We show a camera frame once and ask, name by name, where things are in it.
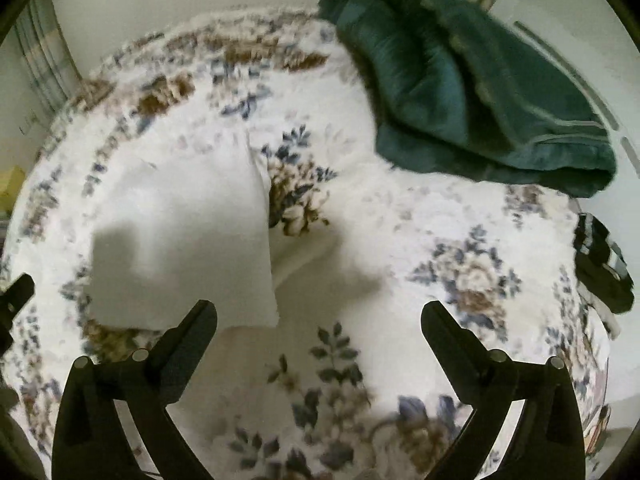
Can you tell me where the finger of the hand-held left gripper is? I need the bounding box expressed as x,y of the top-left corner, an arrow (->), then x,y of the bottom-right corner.
0,273 -> 36,356

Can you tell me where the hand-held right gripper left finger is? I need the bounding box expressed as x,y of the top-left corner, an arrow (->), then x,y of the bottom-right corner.
51,299 -> 219,480

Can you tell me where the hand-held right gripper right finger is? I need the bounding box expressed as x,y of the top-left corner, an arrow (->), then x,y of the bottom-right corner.
421,301 -> 586,480

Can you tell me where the white long-sleeve shirt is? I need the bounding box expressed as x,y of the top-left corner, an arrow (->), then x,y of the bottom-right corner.
89,129 -> 281,332

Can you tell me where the stack of dark folded clothes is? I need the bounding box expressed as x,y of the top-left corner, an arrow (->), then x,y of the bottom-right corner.
571,212 -> 636,315

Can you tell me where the yellow box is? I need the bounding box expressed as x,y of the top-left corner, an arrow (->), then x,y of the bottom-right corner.
0,165 -> 26,217

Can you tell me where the floral bed sheet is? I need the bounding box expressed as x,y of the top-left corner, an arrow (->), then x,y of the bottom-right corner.
0,5 -> 616,480

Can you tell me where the white folded cloth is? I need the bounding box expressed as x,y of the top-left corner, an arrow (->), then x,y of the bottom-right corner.
594,305 -> 622,338

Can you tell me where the dark green folded blanket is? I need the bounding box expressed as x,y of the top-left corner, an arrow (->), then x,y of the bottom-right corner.
318,0 -> 617,199

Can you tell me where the white bed headboard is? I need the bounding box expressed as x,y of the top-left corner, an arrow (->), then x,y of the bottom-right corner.
487,0 -> 640,181

